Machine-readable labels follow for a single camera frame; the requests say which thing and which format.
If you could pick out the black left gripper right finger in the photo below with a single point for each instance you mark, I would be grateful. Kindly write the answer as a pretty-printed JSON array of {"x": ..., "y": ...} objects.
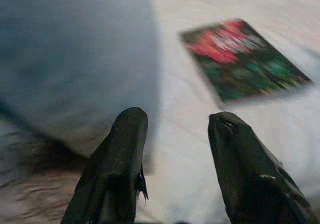
[{"x": 247, "y": 174}]

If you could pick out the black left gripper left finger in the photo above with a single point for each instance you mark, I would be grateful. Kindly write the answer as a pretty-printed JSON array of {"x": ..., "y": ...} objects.
[{"x": 117, "y": 164}]

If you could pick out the dark colourful paperback book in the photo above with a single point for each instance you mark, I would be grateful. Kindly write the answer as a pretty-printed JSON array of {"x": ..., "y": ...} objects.
[{"x": 240, "y": 61}]

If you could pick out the grey lettered pillow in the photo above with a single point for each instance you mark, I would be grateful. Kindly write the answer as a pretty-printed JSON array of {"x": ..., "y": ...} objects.
[{"x": 75, "y": 58}]

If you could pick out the white bed sheet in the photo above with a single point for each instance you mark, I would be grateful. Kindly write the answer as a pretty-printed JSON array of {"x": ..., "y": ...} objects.
[{"x": 185, "y": 103}]

